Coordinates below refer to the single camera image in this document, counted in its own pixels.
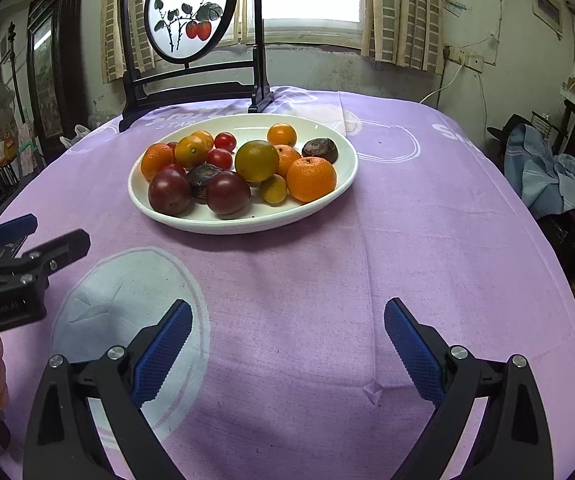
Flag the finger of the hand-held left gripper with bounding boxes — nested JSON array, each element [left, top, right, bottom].
[[0, 229, 91, 283], [0, 213, 38, 261]]

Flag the wall vent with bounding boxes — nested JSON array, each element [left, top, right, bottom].
[[532, 0, 564, 40]]

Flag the large tangerine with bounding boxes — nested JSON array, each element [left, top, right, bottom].
[[286, 156, 337, 204]]

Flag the dark red plum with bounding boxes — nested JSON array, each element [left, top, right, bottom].
[[148, 168, 192, 217], [206, 170, 252, 215]]

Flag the wall socket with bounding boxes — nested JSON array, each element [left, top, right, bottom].
[[445, 46, 484, 72]]

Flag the white cable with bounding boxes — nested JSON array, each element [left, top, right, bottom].
[[420, 62, 465, 106]]

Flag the purple tablecloth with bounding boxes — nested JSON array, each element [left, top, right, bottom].
[[0, 85, 575, 480]]

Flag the longan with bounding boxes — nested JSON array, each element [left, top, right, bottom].
[[260, 174, 288, 206]]

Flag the dark wooden cabinet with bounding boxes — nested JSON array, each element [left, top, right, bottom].
[[26, 0, 88, 141]]

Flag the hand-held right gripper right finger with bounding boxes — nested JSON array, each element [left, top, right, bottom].
[[383, 297, 554, 480]]

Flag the smooth orange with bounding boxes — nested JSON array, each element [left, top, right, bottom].
[[272, 144, 302, 178]]

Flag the greenish yellow orange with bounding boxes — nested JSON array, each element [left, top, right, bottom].
[[234, 140, 280, 183]]

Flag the white plastic bag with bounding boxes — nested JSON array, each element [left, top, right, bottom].
[[60, 124, 92, 148]]

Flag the dark wrinkled passion fruit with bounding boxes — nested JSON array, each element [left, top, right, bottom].
[[186, 163, 223, 205], [301, 138, 339, 164]]

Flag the round painted screen black stand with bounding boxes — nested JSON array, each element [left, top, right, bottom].
[[118, 0, 276, 133]]

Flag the black hat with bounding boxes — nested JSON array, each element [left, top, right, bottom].
[[486, 114, 535, 143]]

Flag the yellow-orange citrus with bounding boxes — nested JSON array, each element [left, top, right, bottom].
[[174, 135, 209, 170]]

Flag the white oval plate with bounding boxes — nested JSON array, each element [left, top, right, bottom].
[[128, 113, 359, 235]]

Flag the blue clothes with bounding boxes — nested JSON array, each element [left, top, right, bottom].
[[505, 124, 575, 221]]

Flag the small tangerine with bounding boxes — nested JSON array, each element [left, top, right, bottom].
[[267, 123, 298, 148]]

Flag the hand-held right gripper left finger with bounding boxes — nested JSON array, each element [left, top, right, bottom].
[[22, 299, 194, 480]]

